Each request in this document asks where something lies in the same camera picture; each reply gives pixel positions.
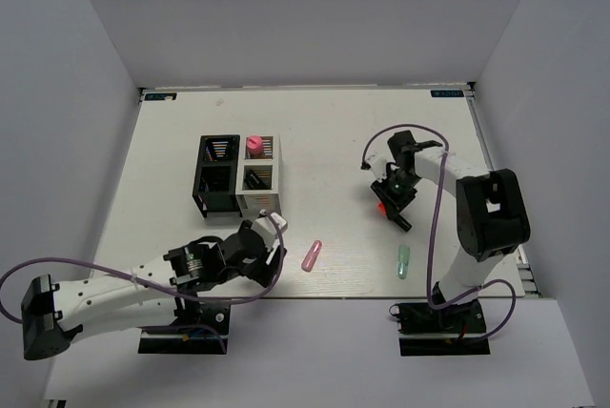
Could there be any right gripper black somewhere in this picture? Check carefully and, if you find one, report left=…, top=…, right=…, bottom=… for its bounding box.
left=371, top=170, right=421, bottom=219

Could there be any orange black highlighter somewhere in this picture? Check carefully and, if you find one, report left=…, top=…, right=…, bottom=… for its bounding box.
left=377, top=202, right=412, bottom=232

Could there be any pink translucent small tube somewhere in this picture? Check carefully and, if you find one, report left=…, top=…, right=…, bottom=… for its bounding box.
left=301, top=240, right=323, bottom=273

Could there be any green black highlighter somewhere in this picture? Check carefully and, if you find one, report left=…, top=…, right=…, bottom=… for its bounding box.
left=244, top=170, right=263, bottom=190

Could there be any pink capped clear tube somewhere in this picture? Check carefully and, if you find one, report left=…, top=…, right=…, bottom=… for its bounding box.
left=246, top=135, right=265, bottom=159

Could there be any pink black highlighter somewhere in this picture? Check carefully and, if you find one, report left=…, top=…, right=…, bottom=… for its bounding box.
left=245, top=170, right=268, bottom=190

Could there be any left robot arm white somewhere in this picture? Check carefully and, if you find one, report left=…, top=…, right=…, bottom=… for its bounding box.
left=21, top=213, right=288, bottom=360

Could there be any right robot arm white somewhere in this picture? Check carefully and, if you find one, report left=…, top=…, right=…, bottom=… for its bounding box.
left=360, top=124, right=531, bottom=331

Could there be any green translucent small tube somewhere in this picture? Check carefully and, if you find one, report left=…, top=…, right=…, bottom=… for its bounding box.
left=396, top=244, right=410, bottom=279

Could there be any white mesh organizer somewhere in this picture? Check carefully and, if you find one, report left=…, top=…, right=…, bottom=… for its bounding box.
left=235, top=133, right=282, bottom=216

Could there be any black mesh organizer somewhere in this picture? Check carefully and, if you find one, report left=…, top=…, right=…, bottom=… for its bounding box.
left=192, top=134, right=241, bottom=218

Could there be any right blue table label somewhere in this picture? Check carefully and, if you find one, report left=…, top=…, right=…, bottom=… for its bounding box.
left=430, top=89, right=464, bottom=98

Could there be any blue table label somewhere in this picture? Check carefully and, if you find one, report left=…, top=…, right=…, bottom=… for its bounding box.
left=144, top=92, right=177, bottom=101
left=430, top=89, right=464, bottom=98

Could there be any left blue table label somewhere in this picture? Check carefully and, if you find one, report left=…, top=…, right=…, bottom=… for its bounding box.
left=144, top=92, right=177, bottom=101

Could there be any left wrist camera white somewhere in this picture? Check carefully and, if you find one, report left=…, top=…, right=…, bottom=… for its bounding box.
left=251, top=210, right=288, bottom=252

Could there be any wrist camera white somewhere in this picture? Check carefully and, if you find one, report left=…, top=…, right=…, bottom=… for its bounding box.
left=360, top=153, right=397, bottom=182
left=251, top=210, right=288, bottom=252

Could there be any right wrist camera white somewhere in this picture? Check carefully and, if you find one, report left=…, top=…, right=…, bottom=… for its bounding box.
left=360, top=153, right=397, bottom=182

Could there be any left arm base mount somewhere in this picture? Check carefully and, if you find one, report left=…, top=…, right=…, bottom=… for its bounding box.
left=138, top=298, right=231, bottom=356

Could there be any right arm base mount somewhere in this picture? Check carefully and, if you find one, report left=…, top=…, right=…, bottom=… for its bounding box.
left=389, top=299, right=491, bottom=357

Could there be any right aluminium table rail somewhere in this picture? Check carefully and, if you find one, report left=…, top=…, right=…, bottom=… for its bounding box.
left=467, top=82, right=539, bottom=297

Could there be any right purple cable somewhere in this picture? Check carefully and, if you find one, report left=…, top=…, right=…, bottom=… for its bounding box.
left=361, top=124, right=518, bottom=343

